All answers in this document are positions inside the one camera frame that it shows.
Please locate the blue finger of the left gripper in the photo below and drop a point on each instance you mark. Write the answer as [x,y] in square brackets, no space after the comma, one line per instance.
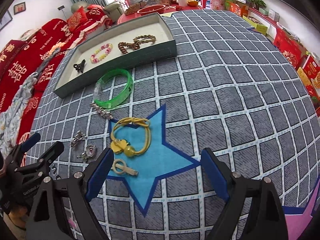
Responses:
[28,144]
[45,160]

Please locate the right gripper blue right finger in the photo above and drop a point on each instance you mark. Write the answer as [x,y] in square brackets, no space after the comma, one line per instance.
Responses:
[218,173]

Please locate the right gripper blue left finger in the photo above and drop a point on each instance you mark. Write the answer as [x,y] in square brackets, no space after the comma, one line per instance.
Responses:
[96,173]

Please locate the beige bunny hair clip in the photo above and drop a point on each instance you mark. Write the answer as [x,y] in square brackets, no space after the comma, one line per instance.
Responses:
[120,167]

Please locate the silver purple heart pendant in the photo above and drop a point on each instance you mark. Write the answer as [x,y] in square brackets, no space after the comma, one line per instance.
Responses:
[89,153]

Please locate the silver crystal pendant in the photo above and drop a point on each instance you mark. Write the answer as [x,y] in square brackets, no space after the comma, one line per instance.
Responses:
[77,138]

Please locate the black claw hair clip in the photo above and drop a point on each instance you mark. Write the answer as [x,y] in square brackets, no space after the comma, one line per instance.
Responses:
[79,67]

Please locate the green translucent bangle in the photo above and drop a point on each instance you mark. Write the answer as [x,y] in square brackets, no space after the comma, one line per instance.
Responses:
[119,94]

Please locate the silver star hair clip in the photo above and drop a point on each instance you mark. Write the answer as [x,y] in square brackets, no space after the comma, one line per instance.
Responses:
[104,113]

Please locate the green jewelry tray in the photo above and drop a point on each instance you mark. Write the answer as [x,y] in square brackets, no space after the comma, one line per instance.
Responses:
[164,47]

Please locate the grey floral cloth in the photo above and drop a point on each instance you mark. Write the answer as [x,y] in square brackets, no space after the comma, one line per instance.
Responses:
[11,118]

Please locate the grey checked tablecloth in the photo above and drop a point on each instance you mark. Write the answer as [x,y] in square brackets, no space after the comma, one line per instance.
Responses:
[228,89]

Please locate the red wedding bedspread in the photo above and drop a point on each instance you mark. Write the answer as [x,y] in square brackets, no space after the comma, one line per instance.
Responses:
[32,55]

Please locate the red square pillow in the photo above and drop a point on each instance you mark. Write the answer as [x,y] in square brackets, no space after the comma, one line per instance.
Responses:
[77,19]

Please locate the round red table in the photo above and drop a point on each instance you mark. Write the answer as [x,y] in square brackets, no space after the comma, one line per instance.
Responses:
[167,10]

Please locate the beige armchair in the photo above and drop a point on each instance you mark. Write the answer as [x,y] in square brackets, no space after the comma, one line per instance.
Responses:
[113,10]

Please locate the red colander bowl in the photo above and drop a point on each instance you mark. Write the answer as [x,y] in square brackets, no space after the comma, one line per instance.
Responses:
[157,8]

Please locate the potted green plant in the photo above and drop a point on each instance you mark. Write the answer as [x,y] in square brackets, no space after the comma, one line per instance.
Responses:
[257,4]

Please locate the white mug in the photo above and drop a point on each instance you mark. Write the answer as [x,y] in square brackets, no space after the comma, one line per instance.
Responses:
[182,3]

